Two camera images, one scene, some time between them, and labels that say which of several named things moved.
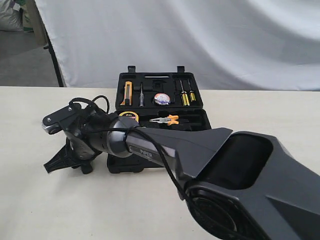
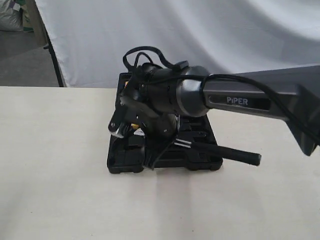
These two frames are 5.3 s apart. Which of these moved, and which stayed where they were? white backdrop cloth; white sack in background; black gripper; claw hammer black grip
Moved: black gripper; claw hammer black grip
Stayed: white backdrop cloth; white sack in background
